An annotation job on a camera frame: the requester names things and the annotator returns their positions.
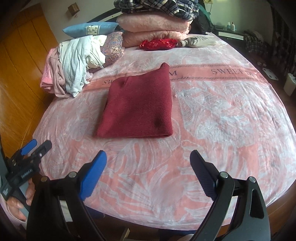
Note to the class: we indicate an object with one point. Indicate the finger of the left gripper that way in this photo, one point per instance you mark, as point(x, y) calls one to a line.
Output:
point(28, 147)
point(41, 150)

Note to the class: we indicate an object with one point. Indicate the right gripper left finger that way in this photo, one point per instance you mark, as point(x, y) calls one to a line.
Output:
point(46, 220)

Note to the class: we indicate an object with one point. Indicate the dark red knit sweater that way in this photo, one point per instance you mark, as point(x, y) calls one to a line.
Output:
point(138, 106)

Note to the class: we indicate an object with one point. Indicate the pink garment pile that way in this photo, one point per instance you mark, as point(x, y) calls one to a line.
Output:
point(53, 79)

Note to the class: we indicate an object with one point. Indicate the pale blue white garment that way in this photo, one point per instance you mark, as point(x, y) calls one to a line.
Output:
point(79, 55)

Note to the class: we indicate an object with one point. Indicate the pink floral bed blanket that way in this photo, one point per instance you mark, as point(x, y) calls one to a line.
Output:
point(222, 107)

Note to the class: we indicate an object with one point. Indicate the wooden wardrobe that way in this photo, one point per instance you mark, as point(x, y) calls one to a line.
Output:
point(23, 55)

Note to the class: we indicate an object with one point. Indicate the blue pillow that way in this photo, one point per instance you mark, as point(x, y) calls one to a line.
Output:
point(93, 28)

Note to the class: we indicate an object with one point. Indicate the white waste bin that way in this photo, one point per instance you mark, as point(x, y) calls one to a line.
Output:
point(290, 84)

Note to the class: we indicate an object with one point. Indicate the red embroidered cloth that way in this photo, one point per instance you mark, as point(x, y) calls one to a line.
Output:
point(158, 44)

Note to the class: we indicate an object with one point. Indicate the folded pink fleece blankets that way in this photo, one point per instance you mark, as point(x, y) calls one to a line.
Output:
point(150, 26)

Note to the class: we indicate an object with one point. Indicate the dark patterned curtain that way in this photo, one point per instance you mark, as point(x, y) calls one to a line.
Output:
point(283, 41)

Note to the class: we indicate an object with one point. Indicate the dark bedside table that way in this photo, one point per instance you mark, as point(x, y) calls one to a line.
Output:
point(226, 34)

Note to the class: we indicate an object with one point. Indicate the beige folded garment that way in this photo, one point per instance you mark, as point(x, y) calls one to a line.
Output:
point(196, 42)

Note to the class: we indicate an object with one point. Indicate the plaid dark blue shirt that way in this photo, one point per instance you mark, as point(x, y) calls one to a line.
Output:
point(185, 10)

